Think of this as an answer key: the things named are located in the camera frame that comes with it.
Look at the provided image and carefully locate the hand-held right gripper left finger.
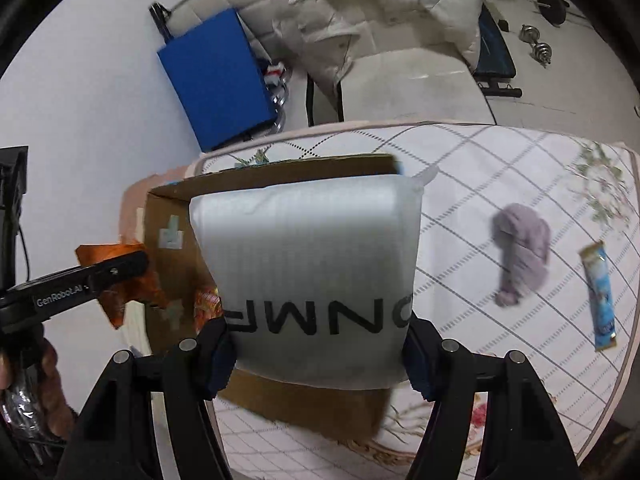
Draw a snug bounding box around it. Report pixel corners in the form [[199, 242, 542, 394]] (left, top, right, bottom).
[[56, 318, 236, 480]]

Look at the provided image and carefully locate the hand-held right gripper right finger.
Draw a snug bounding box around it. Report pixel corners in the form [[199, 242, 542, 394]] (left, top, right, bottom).
[[401, 316, 583, 480]]

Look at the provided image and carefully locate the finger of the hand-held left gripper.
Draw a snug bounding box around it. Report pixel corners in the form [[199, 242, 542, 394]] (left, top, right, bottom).
[[0, 251, 150, 333]]

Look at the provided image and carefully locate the orange snack wrapper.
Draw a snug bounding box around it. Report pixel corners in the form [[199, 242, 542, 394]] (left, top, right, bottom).
[[75, 242, 171, 330]]

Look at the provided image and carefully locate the cardboard box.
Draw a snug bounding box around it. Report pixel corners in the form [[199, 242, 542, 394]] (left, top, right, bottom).
[[144, 154, 401, 442]]

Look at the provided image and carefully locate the white foam pouch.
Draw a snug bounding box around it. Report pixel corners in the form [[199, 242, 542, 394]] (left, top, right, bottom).
[[189, 166, 440, 391]]

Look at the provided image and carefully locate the person's left hand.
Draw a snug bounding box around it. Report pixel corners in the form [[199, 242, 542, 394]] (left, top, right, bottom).
[[0, 327, 76, 438]]

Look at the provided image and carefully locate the red snack packet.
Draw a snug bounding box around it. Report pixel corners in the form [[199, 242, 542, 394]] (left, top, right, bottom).
[[192, 286, 223, 333]]

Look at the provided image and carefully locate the purple cloth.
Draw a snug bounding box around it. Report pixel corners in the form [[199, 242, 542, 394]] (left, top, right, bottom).
[[492, 203, 552, 308]]

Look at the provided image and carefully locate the blue snack packet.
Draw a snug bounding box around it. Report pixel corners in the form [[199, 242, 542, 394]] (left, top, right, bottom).
[[579, 241, 618, 352]]

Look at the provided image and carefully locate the blue folded mat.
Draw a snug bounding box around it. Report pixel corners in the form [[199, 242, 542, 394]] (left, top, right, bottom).
[[156, 7, 277, 152]]

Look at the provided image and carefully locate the white chair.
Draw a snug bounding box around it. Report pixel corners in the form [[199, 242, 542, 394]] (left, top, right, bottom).
[[305, 42, 498, 128]]

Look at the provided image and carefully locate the black weight bench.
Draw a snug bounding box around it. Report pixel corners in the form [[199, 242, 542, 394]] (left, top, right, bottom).
[[472, 2, 523, 100]]

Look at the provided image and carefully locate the chrome dumbbell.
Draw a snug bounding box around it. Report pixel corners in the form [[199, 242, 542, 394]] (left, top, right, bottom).
[[519, 24, 554, 67]]

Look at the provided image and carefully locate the white puffer jacket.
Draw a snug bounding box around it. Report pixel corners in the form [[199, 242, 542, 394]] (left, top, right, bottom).
[[270, 0, 483, 96]]

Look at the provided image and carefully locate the black weight plate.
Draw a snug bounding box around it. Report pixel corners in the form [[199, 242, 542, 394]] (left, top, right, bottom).
[[536, 0, 571, 26]]

